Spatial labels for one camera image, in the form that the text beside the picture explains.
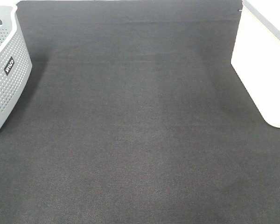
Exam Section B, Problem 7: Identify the black table mat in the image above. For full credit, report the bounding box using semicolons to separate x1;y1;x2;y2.
0;0;280;224

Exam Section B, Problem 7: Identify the white plastic storage bin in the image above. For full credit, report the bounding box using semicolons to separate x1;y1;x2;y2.
231;0;280;128

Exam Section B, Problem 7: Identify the grey perforated laundry basket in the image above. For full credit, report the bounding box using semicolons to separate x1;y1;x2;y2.
0;3;32;129

